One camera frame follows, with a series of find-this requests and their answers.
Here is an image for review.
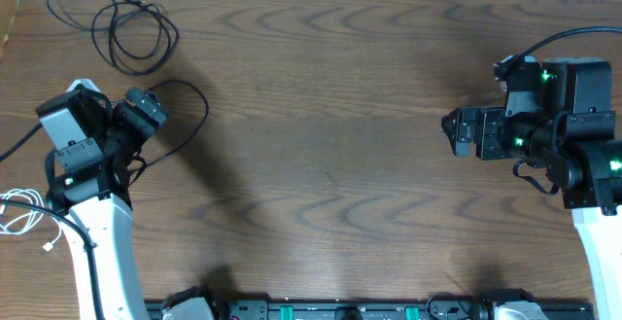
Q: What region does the clear tape piece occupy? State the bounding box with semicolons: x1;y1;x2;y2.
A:
459;92;500;104

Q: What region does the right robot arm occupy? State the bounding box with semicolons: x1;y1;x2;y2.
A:
440;56;621;319

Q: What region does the wooden board at edge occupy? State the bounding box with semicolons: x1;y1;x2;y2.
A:
0;0;20;55

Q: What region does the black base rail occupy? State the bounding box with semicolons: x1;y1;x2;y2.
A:
146;287;596;320

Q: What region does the white usb cable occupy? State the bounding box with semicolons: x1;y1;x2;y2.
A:
0;188;63;256

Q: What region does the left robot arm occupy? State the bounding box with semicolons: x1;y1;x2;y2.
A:
36;79;168;319

